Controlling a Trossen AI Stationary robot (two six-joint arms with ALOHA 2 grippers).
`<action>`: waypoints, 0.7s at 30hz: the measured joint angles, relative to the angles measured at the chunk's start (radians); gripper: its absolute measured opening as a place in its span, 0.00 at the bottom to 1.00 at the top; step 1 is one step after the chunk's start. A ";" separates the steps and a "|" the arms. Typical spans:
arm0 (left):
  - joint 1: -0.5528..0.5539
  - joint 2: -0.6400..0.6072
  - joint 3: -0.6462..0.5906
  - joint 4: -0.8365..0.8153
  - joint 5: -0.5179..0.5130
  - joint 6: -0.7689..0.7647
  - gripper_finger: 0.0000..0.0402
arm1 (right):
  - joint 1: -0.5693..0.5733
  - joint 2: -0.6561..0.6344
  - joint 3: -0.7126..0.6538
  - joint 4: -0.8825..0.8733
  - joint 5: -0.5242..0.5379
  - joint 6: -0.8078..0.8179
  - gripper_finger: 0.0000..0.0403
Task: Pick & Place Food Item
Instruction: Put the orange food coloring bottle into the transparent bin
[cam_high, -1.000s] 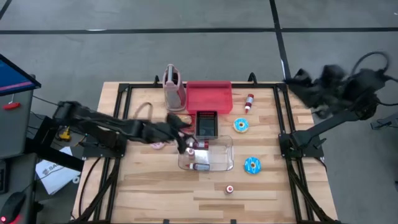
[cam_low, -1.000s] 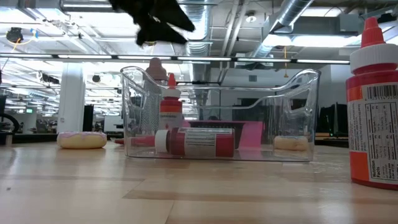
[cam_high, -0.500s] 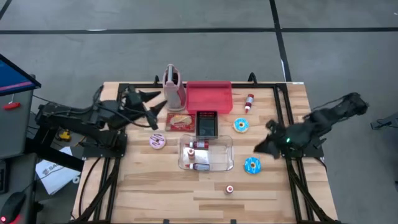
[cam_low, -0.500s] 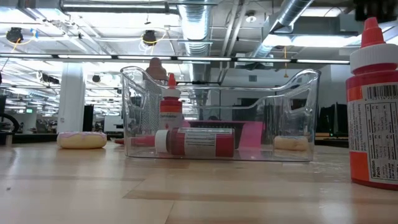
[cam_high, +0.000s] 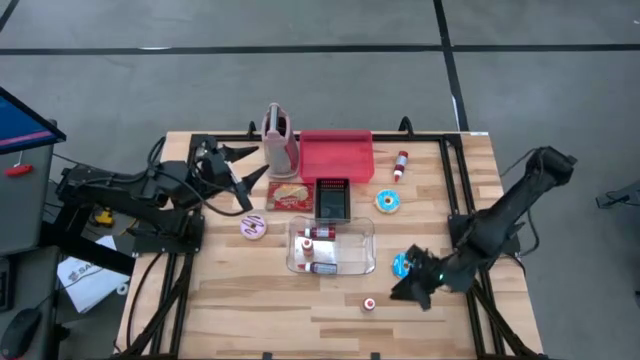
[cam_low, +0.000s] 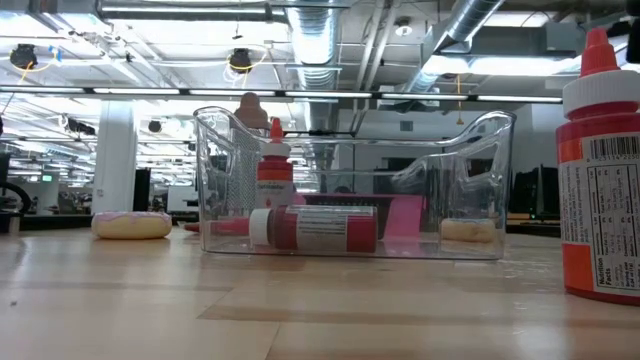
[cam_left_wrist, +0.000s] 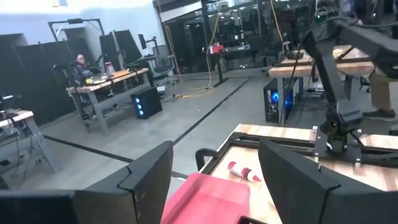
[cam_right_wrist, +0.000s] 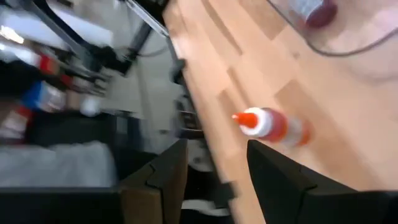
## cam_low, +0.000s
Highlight red food colouring bottle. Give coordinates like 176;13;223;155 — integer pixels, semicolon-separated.
555;28;640;307
255;117;295;210
184;204;379;254

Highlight blue frosted donut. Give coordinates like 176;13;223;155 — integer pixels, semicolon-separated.
440;218;498;245

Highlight pink frosted donut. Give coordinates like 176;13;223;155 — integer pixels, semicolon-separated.
90;210;174;240

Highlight red plastic tray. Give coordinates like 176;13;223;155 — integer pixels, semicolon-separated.
382;194;426;242

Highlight pink toy purse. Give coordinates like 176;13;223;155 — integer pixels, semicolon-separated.
227;92;272;216

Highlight linear ceiling light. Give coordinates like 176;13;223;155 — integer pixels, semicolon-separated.
0;85;564;105

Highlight clear plastic bin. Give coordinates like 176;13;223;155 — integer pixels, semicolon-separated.
193;105;517;261

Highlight grey ceiling pipe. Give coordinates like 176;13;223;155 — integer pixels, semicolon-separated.
97;0;289;24

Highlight dark background monitors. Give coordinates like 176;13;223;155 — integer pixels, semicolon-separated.
509;167;561;221

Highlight silver ventilation duct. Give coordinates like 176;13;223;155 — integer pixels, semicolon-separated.
404;0;506;94
284;0;346;91

